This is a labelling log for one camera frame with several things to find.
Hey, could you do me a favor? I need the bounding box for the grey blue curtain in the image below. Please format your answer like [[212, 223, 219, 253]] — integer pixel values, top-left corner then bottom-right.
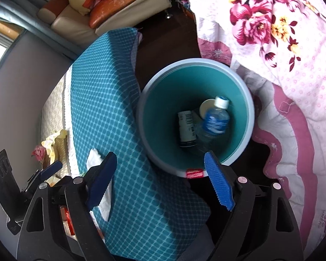
[[0, 0, 79, 60]]

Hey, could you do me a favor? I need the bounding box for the red crumpled wrapper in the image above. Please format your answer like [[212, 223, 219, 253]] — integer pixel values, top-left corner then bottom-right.
[[31, 145, 45, 164]]

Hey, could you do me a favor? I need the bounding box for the red plastic object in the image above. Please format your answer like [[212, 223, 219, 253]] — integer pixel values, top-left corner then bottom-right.
[[60, 207, 77, 237]]

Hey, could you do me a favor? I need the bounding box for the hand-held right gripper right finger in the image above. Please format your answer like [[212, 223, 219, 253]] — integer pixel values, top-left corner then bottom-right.
[[204, 150, 305, 261]]

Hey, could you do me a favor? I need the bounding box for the yellow patterned napkin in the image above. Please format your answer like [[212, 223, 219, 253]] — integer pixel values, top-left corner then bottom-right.
[[41, 129, 68, 164]]

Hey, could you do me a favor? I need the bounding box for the teal checkered table mat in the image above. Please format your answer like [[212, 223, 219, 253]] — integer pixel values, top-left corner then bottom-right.
[[41, 27, 212, 261]]

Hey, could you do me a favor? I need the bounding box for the beige leather sofa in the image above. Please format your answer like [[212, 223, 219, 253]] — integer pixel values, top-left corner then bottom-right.
[[37, 0, 171, 42]]

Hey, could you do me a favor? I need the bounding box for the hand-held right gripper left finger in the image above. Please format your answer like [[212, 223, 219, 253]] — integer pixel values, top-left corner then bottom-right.
[[16, 152, 118, 261]]

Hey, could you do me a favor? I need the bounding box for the clear plastic water bottle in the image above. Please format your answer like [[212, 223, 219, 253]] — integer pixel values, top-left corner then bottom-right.
[[194, 96, 231, 153]]

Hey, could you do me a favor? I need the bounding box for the pink floral quilt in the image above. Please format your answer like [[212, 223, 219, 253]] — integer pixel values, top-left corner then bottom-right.
[[163, 0, 326, 261]]

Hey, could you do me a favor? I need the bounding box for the white tissue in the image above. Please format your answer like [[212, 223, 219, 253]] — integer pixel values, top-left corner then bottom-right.
[[85, 148, 113, 222]]

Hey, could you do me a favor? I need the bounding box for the white labelled pill bottle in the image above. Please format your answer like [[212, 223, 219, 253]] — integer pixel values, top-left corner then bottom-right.
[[177, 110, 198, 148]]

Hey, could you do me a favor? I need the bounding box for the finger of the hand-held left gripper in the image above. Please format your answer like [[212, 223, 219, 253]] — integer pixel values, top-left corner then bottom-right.
[[23, 160, 63, 193]]

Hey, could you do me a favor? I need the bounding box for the white round lid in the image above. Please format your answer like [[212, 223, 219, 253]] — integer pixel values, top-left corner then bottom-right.
[[199, 99, 216, 119]]

